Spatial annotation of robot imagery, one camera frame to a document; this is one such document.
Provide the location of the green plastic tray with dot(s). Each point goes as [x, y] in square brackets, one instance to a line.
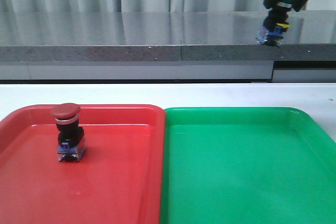
[246, 165]

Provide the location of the green mushroom push button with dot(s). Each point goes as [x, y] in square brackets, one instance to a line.
[271, 32]

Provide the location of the red plastic tray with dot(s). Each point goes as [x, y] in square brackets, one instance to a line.
[118, 179]

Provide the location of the red mushroom push button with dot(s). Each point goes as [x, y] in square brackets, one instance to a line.
[71, 137]

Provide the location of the grey stone countertop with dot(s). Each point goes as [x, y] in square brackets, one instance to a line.
[164, 47]

